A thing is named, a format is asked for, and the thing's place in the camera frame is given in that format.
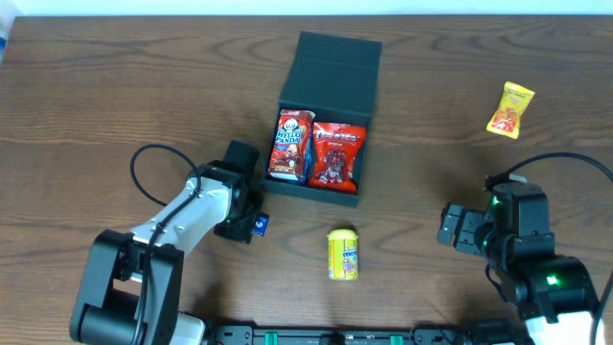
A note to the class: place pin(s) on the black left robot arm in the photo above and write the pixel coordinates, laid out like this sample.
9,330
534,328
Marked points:
130,289

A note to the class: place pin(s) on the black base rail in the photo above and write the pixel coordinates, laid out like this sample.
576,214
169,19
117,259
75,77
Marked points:
335,335

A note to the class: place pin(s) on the red Hacks candy bag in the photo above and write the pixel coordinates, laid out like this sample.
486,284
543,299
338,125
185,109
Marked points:
336,147

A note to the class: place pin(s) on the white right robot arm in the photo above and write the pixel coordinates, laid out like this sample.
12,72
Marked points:
553,294

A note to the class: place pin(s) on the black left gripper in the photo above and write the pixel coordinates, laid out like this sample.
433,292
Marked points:
238,229

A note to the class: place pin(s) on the red cookie carton box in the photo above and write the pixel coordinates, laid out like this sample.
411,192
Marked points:
292,136

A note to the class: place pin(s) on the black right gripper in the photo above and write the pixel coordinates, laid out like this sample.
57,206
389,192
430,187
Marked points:
465,229

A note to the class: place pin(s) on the yellow Mentos gum bottle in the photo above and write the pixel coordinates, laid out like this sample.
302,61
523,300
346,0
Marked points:
343,254

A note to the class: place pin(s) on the blue Oreo cookie pack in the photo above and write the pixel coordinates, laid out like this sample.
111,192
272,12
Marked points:
307,163

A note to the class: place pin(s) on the blue Eclipse mints box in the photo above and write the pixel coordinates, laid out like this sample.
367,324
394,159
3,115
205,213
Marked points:
260,225

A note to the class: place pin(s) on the yellow snack packet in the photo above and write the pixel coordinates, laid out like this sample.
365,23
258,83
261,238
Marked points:
507,117

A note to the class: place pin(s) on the dark green open box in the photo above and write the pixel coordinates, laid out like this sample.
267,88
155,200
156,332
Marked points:
336,78

